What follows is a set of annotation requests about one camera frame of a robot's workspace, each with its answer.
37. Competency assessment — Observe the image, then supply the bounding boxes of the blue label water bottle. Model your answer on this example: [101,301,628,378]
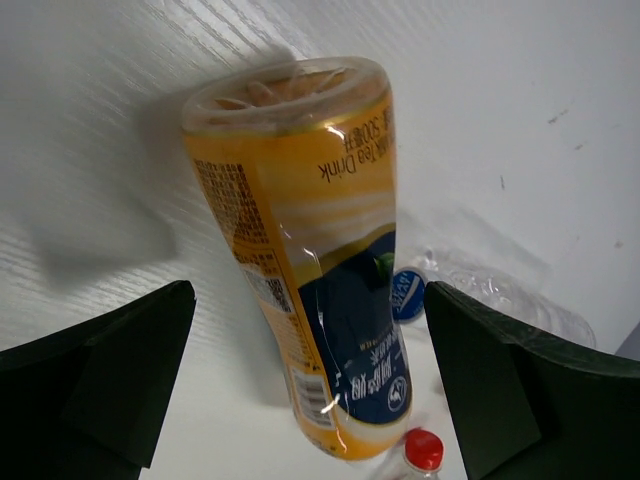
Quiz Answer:
[391,248,596,348]

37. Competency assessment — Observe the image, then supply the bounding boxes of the red cap clear bottle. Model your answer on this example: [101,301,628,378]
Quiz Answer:
[369,427,446,480]

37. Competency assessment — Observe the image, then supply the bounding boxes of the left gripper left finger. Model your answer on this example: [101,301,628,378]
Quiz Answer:
[1,280,196,479]

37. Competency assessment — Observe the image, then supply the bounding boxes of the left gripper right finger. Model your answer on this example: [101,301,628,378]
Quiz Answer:
[424,281,639,479]

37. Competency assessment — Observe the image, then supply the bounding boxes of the yellow milk tea bottle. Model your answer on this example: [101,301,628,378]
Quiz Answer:
[181,57,412,461]

